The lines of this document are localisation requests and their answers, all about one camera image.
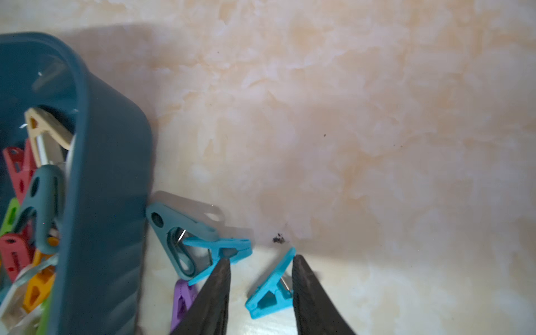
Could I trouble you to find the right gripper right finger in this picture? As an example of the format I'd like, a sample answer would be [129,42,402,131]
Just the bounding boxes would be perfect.
[292,255,355,335]

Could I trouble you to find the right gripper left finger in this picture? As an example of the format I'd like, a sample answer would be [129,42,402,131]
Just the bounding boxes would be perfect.
[171,259,231,334]

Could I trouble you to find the dark teal clothespin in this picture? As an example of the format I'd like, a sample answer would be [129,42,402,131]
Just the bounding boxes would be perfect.
[145,202,220,280]

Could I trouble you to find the orange clothespin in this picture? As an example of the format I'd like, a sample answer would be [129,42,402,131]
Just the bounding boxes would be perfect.
[23,237,59,313]

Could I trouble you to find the crimson clothespin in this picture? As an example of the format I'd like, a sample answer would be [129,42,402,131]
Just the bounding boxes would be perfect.
[1,234,34,283]

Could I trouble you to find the beige clothespin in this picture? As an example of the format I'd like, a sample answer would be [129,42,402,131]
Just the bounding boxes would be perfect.
[25,107,74,167]

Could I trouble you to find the pink clothespin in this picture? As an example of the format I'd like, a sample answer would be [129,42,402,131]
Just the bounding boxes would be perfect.
[2,139,37,204]

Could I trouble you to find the dark teal storage box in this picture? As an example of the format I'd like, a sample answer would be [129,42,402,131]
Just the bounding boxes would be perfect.
[1,32,153,334]

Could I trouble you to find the green clothespin in box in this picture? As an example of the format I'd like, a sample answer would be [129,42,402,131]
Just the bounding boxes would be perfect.
[0,198,20,236]

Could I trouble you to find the purple clothespin in pile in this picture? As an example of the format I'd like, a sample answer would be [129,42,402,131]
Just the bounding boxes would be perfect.
[170,279,198,332]

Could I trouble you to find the slate clothespin in pile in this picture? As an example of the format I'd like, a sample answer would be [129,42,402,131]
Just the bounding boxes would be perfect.
[12,165,66,255]

